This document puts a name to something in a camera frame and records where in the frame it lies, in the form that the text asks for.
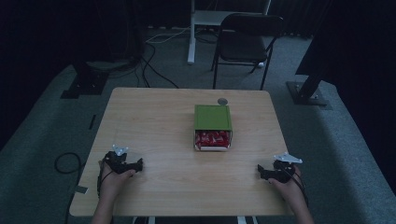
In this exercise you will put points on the grey tape piece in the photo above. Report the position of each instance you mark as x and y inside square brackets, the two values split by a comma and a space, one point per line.
[81, 189]

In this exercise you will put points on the pile of red packets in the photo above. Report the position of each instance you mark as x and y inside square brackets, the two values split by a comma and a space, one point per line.
[213, 138]

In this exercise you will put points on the black slanted stand with base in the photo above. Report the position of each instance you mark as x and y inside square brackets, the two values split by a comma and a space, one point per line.
[308, 90]

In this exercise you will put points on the person's left hand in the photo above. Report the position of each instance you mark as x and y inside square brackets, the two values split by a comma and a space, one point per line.
[114, 183]

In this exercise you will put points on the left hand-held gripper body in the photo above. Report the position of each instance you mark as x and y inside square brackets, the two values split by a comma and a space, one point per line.
[120, 161]

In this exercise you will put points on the black stand with base plate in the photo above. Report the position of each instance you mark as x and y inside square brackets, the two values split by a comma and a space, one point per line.
[85, 84]

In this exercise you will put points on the black folding chair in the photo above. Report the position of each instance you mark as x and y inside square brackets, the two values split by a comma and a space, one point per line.
[246, 40]

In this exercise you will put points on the white desk frame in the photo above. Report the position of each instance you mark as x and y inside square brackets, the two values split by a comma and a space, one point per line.
[192, 37]

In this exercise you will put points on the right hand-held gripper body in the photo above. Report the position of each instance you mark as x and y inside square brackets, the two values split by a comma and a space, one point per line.
[284, 169]

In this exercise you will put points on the person's right hand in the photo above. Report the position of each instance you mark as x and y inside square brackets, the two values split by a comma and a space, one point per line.
[289, 190]

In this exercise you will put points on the small black floor strip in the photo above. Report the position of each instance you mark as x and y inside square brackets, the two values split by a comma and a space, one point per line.
[92, 122]

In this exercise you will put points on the white plastic drawer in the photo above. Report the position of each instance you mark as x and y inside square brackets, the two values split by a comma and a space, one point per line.
[213, 148]

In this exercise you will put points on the green drawer case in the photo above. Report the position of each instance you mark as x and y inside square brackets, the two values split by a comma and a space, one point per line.
[213, 117]

